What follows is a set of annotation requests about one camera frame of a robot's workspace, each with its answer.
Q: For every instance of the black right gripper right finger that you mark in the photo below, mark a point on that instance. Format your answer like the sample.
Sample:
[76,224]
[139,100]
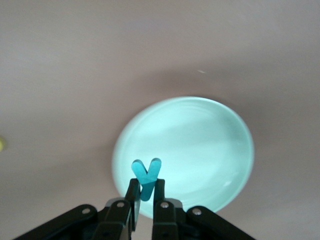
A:
[165,220]

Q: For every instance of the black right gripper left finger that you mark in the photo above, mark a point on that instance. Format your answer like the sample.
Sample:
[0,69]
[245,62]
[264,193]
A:
[117,215]

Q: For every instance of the teal letter y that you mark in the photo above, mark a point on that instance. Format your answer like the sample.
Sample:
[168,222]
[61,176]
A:
[147,177]

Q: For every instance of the yellow letter a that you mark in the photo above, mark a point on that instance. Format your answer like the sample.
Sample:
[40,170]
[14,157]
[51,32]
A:
[1,143]

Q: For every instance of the light green plate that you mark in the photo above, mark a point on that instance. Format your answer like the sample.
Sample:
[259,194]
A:
[195,145]

